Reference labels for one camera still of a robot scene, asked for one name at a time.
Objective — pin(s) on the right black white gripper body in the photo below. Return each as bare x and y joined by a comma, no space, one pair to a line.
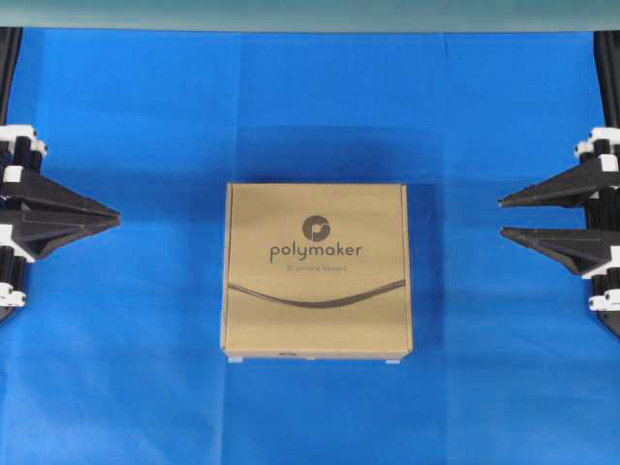
600,154

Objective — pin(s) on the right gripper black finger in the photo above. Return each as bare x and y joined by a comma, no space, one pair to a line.
571,188
584,253

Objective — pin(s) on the brown Polymaker cardboard box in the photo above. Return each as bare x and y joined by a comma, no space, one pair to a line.
317,271

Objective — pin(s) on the blue table cloth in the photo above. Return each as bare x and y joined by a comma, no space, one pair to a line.
115,358

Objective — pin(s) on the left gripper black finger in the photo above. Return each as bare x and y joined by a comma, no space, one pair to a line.
39,192
40,238

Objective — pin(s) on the right black table edge strip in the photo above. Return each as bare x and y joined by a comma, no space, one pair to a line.
607,58

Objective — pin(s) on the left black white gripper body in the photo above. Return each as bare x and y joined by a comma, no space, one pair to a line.
20,150

